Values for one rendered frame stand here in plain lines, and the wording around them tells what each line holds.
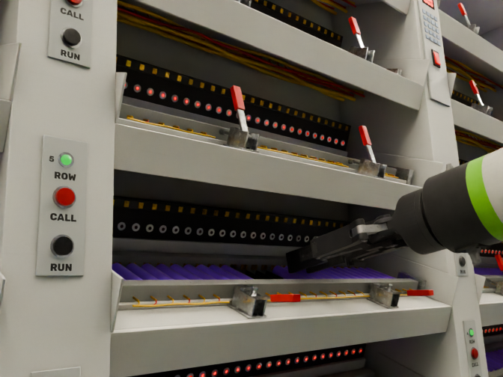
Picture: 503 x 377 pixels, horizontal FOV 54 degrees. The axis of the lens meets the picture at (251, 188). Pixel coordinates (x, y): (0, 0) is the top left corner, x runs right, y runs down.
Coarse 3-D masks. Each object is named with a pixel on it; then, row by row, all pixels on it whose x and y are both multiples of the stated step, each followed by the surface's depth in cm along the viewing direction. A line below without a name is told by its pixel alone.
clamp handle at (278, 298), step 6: (252, 288) 57; (258, 288) 57; (252, 294) 57; (276, 294) 55; (282, 294) 54; (288, 294) 53; (294, 294) 52; (270, 300) 54; (276, 300) 54; (282, 300) 53; (288, 300) 52; (294, 300) 52; (300, 300) 52
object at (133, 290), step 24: (144, 288) 52; (168, 288) 54; (192, 288) 56; (216, 288) 58; (264, 288) 63; (288, 288) 66; (312, 288) 69; (336, 288) 72; (360, 288) 76; (408, 288) 84
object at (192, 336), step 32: (384, 256) 94; (448, 288) 84; (128, 320) 48; (160, 320) 50; (192, 320) 51; (224, 320) 53; (256, 320) 56; (288, 320) 58; (320, 320) 62; (352, 320) 66; (384, 320) 71; (416, 320) 77; (448, 320) 83; (128, 352) 46; (160, 352) 48; (192, 352) 50; (224, 352) 53; (256, 352) 56; (288, 352) 60
